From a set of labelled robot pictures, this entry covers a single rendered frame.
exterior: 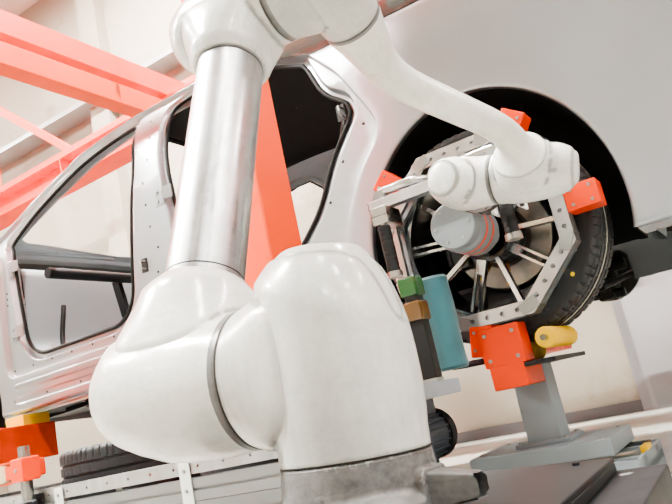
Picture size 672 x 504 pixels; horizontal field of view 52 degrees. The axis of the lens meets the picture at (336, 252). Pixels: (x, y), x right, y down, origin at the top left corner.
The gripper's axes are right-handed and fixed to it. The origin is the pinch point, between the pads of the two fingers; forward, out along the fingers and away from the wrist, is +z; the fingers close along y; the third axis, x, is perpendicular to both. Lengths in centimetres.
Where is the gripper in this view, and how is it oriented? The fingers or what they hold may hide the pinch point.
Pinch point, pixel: (509, 206)
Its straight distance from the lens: 176.9
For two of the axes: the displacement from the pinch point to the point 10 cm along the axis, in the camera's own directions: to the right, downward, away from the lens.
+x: -2.0, -9.5, 2.2
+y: 8.2, -2.9, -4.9
